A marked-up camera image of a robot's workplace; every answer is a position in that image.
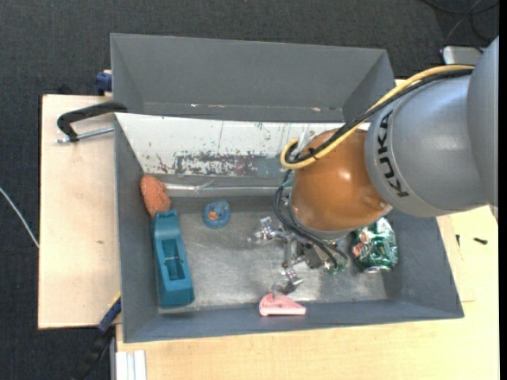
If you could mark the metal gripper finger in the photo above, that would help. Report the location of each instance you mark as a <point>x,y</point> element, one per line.
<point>263,232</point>
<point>287,282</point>

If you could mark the pink wedge-shaped toy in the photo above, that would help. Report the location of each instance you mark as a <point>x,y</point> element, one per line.
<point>281,310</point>

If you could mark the blue round toy, orange centre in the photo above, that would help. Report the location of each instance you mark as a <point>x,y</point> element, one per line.
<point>222,214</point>

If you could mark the crushed green drink can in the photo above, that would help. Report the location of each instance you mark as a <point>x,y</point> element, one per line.
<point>376,251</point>

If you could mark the teal tape dispenser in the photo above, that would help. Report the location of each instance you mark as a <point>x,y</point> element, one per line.
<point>170,287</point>

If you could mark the orange scrubbing sponge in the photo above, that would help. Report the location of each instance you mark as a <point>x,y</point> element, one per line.
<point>154,194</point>

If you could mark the grey metal bin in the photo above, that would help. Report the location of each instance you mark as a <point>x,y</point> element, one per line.
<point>237,73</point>

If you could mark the small black screw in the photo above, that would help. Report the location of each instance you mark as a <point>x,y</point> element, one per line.
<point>481,241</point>

